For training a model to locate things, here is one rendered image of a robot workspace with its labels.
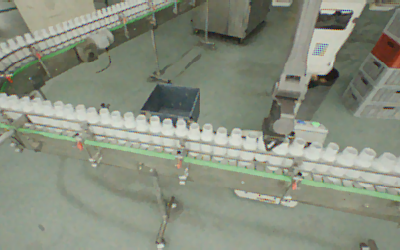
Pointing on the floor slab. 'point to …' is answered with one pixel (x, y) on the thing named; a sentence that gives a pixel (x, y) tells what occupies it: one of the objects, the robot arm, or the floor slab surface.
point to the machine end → (230, 16)
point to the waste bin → (317, 91)
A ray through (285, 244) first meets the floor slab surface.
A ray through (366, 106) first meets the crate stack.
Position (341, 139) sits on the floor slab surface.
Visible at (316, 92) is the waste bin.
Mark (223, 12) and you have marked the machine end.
